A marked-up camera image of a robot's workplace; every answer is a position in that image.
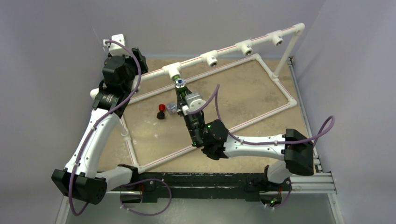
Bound green water faucet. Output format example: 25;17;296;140
172;75;187;90

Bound white pvc pipe frame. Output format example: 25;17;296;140
90;22;306;173

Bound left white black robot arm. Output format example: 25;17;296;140
51;48;148;204

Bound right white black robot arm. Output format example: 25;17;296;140
175;88;314;190

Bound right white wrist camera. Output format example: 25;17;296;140
182;93;206;115

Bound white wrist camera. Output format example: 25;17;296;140
182;93;206;115
103;34;130;56

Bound black faucet with red handle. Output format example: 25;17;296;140
156;104;166;120

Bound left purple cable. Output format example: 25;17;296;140
68;39;173;217

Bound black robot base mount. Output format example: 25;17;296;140
114;172;291;203

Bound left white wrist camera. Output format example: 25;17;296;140
103;34;130;56

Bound aluminium table frame rail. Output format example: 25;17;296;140
112;173;335;198

